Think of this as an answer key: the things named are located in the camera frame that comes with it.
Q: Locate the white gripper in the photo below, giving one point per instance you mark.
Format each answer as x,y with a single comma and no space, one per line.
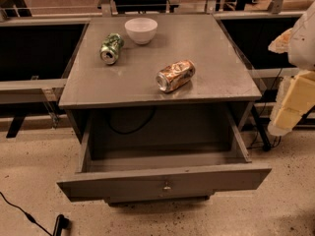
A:
303,43

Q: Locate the grey top drawer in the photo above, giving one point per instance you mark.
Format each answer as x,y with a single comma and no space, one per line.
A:
178,152

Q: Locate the grey drawer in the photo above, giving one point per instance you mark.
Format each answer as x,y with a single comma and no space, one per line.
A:
114,201
178,152

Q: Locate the grey drawer cabinet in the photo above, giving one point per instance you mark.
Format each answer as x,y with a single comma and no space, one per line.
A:
129,87

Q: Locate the grey lower drawer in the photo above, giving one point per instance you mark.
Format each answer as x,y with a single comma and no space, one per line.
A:
114,201

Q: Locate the crushed orange soda can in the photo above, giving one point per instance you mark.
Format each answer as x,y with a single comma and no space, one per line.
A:
175,75

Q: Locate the white bowl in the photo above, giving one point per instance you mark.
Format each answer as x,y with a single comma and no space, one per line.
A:
141,30

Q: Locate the crushed green soda can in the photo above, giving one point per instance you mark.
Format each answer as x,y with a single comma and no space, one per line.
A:
110,48

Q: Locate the black plug on floor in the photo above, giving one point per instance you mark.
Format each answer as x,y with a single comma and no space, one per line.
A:
61,223

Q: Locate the right metal rail barrier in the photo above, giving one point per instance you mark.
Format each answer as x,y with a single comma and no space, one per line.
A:
251,35

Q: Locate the metal rail barrier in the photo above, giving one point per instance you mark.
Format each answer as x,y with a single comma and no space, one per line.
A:
251,35
37,55

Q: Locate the left metal rail barrier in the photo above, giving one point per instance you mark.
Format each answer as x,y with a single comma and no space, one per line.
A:
37,55

